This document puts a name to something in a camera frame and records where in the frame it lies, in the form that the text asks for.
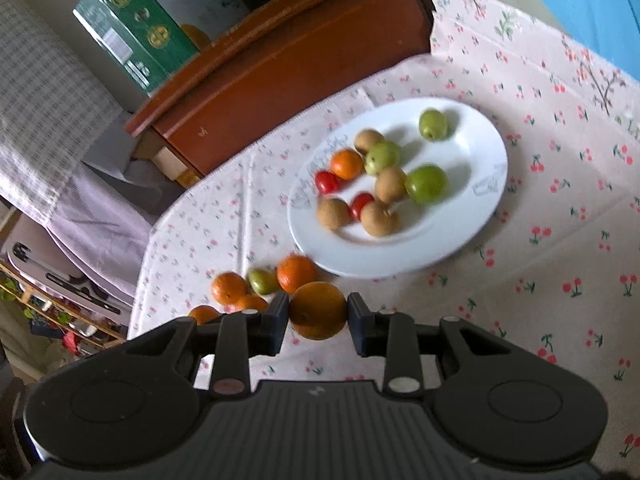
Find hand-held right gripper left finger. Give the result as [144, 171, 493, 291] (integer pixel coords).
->
[127, 292, 291, 396]

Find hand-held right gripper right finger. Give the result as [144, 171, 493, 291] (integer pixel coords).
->
[346, 292, 506, 395]

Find orange mandarin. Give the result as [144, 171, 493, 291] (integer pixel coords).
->
[289, 282, 348, 341]
[188, 305, 221, 326]
[331, 148, 365, 181]
[234, 294, 270, 313]
[276, 255, 319, 294]
[210, 271, 248, 306]

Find brown round fruit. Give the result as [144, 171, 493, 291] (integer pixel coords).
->
[354, 129, 386, 156]
[316, 197, 352, 231]
[361, 201, 401, 237]
[375, 167, 407, 204]

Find white plate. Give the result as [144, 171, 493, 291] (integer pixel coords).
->
[287, 97, 508, 278]

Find red cherry tomato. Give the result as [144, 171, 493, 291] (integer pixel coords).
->
[350, 192, 375, 222]
[314, 170, 341, 195]

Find green jujube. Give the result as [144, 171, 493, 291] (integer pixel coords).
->
[248, 268, 281, 296]
[405, 164, 448, 206]
[364, 141, 402, 177]
[419, 108, 447, 142]

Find cardboard box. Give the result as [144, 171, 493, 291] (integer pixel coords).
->
[135, 135, 202, 188]

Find cherry print tablecloth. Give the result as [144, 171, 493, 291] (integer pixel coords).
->
[127, 0, 640, 466]

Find brown wooden cabinet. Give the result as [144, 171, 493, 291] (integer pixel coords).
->
[124, 0, 433, 191]

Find white checked cloth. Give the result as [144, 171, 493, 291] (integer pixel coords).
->
[0, 0, 123, 228]

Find green carton box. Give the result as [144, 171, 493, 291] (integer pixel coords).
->
[73, 0, 251, 97]

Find blue printed blanket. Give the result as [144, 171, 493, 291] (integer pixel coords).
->
[475, 0, 640, 81]

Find white appliance with black handle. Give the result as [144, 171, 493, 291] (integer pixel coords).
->
[5, 220, 136, 316]

